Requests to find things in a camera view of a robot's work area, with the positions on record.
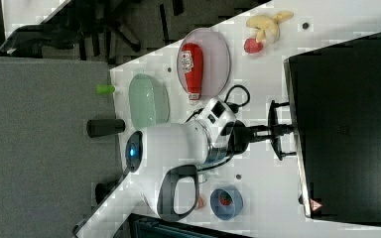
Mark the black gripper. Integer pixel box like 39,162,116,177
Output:
227,120,293,156

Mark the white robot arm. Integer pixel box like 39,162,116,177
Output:
73,97,294,238

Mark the small red strawberry toy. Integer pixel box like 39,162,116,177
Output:
220,192,232,206

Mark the green metal cup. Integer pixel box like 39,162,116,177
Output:
197,173,208,184

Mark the red plush strawberry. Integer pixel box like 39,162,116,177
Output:
244,38,263,54

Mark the blue bowl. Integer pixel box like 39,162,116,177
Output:
209,185,244,221

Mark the grey oval plate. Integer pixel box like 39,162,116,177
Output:
177,28,230,100

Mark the orange slice toy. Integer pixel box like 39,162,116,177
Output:
195,195,204,210

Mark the yellow plush banana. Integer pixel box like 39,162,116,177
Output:
246,11,294,44

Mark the red plush ketchup bottle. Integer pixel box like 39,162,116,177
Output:
180,43,203,104

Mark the green plastic colander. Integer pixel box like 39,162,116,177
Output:
128,73,170,130

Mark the green cap peg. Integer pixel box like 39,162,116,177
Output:
96,84,116,94

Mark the black office chair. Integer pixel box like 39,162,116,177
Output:
0,0,141,60

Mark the black cylinder post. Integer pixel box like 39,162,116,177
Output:
86,119,125,138

